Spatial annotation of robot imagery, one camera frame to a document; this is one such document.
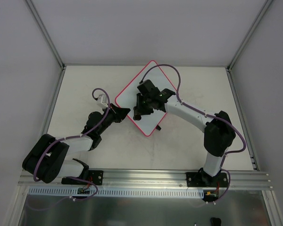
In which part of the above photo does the black bone-shaped eraser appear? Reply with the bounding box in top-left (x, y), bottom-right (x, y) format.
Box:
top-left (133, 114), bottom-right (142, 121)

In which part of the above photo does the pink framed whiteboard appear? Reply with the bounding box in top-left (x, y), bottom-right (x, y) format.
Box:
top-left (115, 60), bottom-right (176, 137)

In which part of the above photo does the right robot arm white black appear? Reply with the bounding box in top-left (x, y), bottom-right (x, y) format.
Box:
top-left (133, 80), bottom-right (236, 186)

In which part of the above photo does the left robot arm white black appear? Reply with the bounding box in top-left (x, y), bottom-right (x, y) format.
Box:
top-left (22, 104), bottom-right (130, 185)

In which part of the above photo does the black object bottom edge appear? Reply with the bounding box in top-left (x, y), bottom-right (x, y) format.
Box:
top-left (210, 218), bottom-right (222, 226)

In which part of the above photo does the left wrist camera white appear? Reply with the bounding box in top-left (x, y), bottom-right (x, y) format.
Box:
top-left (95, 94), bottom-right (109, 109)

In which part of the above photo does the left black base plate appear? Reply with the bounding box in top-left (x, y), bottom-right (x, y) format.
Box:
top-left (88, 170), bottom-right (104, 186)

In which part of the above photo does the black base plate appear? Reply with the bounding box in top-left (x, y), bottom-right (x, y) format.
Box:
top-left (88, 170), bottom-right (104, 186)
top-left (186, 172), bottom-right (229, 188)

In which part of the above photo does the aluminium mounting rail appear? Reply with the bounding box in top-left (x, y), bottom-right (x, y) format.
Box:
top-left (17, 166), bottom-right (274, 190)

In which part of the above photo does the white slotted cable duct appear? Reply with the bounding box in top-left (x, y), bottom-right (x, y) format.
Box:
top-left (28, 186), bottom-right (204, 199)

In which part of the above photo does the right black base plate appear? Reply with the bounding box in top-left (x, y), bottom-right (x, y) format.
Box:
top-left (186, 172), bottom-right (229, 188)

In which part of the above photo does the left aluminium frame post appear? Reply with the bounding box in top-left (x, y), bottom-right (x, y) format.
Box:
top-left (24, 0), bottom-right (65, 69)

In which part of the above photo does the aluminium frame post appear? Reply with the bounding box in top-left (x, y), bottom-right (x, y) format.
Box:
top-left (227, 0), bottom-right (274, 71)
top-left (24, 0), bottom-right (65, 69)

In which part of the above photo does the right aluminium frame post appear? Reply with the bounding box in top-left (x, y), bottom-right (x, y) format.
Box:
top-left (227, 0), bottom-right (274, 71)

